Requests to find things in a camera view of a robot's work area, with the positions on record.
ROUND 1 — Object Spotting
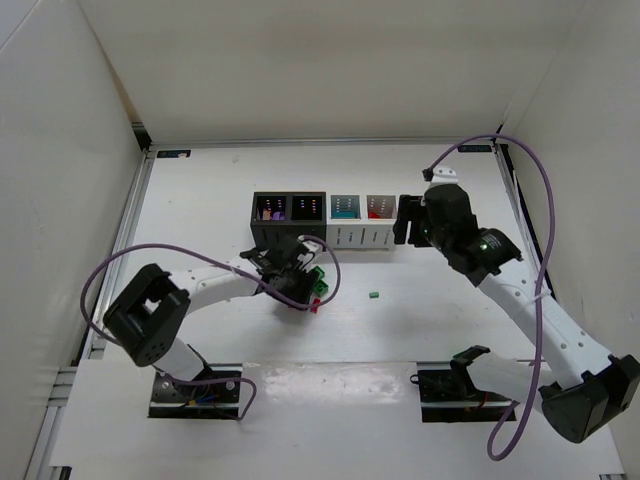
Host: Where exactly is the blue label right corner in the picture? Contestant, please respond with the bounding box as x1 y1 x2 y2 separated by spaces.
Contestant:
457 144 493 153

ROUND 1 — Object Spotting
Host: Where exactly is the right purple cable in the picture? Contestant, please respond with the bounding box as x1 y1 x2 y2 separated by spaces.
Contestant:
423 133 557 460

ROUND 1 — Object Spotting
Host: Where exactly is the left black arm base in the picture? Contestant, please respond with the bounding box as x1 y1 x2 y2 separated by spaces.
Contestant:
148 364 247 420

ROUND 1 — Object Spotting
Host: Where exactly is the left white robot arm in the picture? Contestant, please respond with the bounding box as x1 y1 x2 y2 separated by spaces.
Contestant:
103 237 321 383

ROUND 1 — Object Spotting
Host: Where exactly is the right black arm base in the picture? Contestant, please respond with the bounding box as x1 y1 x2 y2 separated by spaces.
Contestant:
409 364 511 424

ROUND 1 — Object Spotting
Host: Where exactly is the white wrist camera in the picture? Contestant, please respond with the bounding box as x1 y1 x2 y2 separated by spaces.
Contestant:
422 165 459 187
297 235 324 264

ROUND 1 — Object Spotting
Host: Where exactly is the large green lego brick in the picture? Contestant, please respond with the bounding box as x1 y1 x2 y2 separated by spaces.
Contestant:
314 266 326 279

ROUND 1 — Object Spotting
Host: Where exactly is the small red lego brick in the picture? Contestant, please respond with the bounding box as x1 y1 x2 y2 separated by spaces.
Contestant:
310 299 321 314

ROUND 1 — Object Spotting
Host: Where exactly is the white double bin container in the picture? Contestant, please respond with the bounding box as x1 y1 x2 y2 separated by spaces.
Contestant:
326 194 398 250

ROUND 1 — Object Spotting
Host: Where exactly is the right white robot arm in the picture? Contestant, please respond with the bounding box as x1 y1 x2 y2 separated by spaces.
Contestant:
393 183 639 444

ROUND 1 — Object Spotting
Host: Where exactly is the blue label corner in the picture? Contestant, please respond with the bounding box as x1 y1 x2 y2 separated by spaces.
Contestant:
156 149 191 159
457 144 493 153

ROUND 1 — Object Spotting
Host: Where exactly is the blue label left corner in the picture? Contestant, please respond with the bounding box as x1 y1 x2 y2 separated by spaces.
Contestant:
156 149 191 159

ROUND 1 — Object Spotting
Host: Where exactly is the square green lego brick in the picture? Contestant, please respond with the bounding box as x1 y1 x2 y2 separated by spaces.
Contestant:
313 280 329 298

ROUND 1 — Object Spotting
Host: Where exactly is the teal lego brick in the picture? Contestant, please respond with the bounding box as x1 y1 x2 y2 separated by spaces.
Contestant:
331 211 360 220

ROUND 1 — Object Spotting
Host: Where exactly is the black double bin container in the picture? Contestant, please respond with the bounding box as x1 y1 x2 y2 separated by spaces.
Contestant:
250 191 328 250

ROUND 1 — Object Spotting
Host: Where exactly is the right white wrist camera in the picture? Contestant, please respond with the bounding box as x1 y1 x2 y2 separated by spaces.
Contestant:
422 165 459 187

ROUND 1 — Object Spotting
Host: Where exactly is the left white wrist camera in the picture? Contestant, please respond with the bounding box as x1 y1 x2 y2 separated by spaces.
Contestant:
297 235 324 264

